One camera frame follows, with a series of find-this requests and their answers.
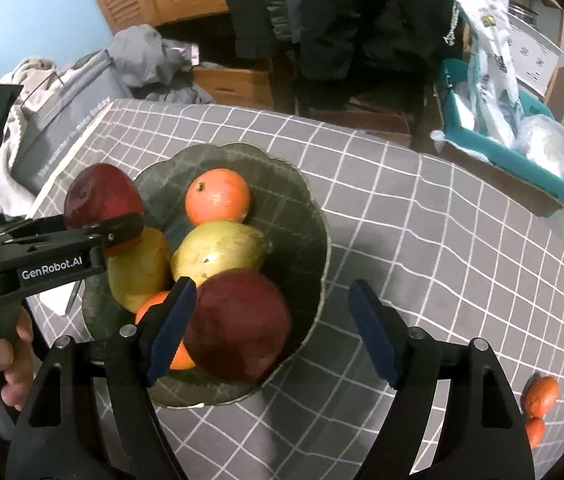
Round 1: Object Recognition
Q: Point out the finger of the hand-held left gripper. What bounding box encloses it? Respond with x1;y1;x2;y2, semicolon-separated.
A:
0;213;143;256

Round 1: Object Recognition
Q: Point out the white patterned box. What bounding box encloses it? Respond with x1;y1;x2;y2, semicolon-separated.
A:
506;10;564;96

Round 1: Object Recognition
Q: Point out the wooden drawer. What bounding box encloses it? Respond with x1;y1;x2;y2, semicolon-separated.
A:
192;62;275;111

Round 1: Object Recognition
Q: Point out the grey checked tablecloth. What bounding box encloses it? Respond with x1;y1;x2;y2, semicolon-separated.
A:
27;99;564;480

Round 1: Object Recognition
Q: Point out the orange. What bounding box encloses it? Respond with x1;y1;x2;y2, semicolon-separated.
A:
524;416;546;450
184;168;251;227
134;290;197;371
520;376;560;418

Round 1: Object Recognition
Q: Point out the black jacket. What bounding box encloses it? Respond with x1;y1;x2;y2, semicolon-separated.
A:
224;0;462;86

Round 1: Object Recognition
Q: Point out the clear plastic bag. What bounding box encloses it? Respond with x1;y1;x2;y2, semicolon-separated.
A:
514;115;564;183

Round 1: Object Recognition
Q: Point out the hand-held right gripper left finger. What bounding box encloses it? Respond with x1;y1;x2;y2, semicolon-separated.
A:
4;277;197;480

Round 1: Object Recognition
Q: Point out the metal steamer pot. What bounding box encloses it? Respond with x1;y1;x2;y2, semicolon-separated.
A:
509;0;537;23

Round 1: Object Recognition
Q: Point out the red apple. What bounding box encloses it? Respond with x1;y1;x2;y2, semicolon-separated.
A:
182;268;293;383
63;162;145;257

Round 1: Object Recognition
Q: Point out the green scalloped bowl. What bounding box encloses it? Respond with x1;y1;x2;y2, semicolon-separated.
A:
81;142;331;408

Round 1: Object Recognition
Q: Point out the yellow-green mango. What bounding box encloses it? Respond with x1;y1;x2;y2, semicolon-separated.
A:
107;226;173;315
170;221;269;286

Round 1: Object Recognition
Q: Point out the teal box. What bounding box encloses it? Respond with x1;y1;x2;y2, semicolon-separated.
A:
436;57;564;206

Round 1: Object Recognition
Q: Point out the grey clothing pile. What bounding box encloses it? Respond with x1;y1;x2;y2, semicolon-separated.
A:
107;25;213;106

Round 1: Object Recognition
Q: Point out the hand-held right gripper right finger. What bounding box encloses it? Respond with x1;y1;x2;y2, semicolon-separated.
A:
349;280;536;480

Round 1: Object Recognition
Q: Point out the cardboard box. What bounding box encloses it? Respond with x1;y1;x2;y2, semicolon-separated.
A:
432;130;564;218

